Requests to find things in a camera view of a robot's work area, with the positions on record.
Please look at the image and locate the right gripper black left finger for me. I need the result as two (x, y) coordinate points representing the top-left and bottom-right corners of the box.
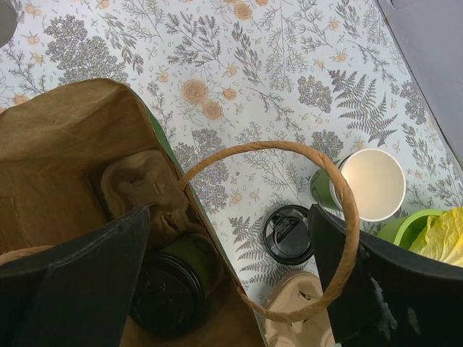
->
(1, 207), (150, 346)

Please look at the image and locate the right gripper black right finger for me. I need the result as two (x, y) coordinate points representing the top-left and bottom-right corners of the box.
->
(307, 202), (463, 347)

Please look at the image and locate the brown pulp cup carrier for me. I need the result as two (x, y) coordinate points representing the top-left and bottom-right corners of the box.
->
(88, 149), (206, 251)

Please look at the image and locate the green paper coffee cup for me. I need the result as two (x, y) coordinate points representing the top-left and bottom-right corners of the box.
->
(156, 233), (224, 299)

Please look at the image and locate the grey straw holder cup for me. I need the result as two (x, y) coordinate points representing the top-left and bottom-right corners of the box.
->
(0, 0), (17, 48)

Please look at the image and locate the yellow cabbage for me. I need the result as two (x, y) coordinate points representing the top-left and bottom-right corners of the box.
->
(409, 207), (462, 267)

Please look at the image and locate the floral patterned table mat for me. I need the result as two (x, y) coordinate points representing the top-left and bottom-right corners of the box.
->
(0, 0), (463, 301)

